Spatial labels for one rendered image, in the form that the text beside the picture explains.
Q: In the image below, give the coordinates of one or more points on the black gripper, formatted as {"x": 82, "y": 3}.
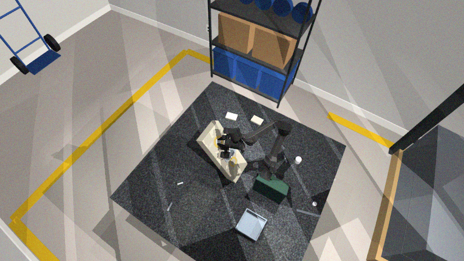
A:
{"x": 227, "y": 144}

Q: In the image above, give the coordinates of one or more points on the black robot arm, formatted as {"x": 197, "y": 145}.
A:
{"x": 284, "y": 128}

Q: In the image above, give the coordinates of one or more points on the white square tray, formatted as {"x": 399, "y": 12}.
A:
{"x": 251, "y": 224}

